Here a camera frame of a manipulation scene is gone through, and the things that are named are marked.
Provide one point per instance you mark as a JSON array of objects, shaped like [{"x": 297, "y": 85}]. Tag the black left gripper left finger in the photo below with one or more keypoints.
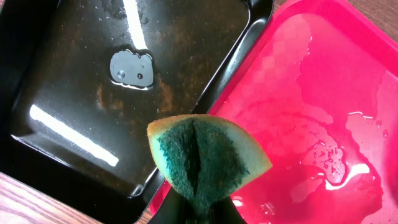
[{"x": 168, "y": 206}]

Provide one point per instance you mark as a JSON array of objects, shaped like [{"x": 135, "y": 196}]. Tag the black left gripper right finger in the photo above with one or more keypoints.
[{"x": 225, "y": 212}]

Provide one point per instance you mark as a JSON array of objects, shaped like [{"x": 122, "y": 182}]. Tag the green yellow sponge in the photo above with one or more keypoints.
[{"x": 205, "y": 158}]

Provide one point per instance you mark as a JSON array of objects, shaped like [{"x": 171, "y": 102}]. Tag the red plastic tray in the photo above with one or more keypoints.
[{"x": 319, "y": 93}]

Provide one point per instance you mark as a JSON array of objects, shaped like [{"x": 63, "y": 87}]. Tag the black water tray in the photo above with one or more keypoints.
[{"x": 81, "y": 80}]

